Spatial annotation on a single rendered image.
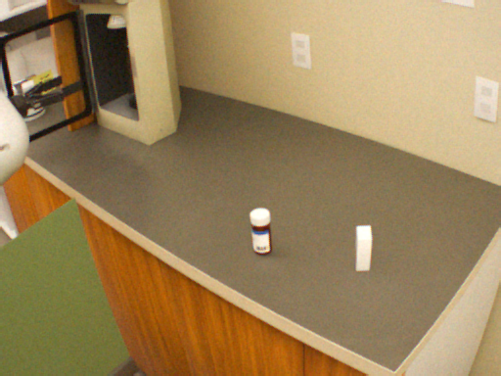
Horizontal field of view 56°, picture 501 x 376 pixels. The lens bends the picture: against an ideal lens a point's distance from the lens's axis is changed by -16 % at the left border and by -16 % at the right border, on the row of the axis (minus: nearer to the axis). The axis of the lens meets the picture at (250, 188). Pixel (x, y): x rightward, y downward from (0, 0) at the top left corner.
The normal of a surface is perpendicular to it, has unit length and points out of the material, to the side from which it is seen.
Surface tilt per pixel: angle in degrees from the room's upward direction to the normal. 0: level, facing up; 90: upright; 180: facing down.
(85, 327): 90
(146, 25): 90
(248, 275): 0
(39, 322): 90
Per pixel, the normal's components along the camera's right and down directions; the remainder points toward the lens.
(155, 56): 0.73, 0.30
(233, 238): -0.09, -0.85
